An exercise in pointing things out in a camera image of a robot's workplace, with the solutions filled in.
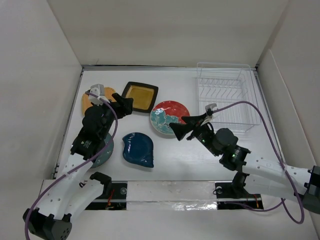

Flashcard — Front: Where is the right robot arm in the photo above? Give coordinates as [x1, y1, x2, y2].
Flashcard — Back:
[169, 115, 320, 214]

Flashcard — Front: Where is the grey-green round plate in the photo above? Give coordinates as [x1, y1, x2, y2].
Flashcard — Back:
[90, 133, 114, 169]

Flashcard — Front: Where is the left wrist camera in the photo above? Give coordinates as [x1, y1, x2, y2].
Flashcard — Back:
[88, 84, 106, 105]

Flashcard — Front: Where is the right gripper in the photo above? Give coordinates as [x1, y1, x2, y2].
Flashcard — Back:
[169, 112, 220, 157]

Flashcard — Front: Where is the metal rail bar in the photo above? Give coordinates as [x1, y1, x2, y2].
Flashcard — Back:
[93, 195, 262, 204]

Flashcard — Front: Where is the purple cable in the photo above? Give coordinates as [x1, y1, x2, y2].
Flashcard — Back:
[23, 91, 119, 240]
[212, 100, 306, 225]

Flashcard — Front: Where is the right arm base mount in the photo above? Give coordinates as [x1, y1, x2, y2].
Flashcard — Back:
[212, 172, 264, 210]

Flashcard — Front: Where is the black yellow square plate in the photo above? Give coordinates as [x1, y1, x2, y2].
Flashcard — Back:
[121, 81, 159, 114]

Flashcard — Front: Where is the dark blue leaf plate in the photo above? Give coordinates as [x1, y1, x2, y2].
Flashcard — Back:
[122, 132, 154, 168]

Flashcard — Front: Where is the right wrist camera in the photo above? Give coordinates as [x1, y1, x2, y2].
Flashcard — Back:
[205, 103, 218, 115]

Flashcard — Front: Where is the white wire dish rack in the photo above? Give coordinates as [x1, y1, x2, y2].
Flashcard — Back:
[196, 62, 261, 133]

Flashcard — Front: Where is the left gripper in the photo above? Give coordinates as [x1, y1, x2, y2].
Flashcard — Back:
[92, 93, 132, 139]

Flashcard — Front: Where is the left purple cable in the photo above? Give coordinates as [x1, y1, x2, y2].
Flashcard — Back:
[23, 91, 119, 240]

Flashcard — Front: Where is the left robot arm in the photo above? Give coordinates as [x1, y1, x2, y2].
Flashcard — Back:
[23, 91, 134, 240]

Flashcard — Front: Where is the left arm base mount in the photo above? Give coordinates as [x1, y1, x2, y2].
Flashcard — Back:
[86, 172, 128, 211]

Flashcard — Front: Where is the red teal floral plate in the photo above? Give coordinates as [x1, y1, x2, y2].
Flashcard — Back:
[150, 100, 190, 136]

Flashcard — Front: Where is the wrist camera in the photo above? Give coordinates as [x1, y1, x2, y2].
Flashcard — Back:
[205, 103, 218, 115]
[88, 84, 106, 105]

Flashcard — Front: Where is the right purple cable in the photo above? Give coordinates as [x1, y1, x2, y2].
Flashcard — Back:
[212, 100, 306, 225]

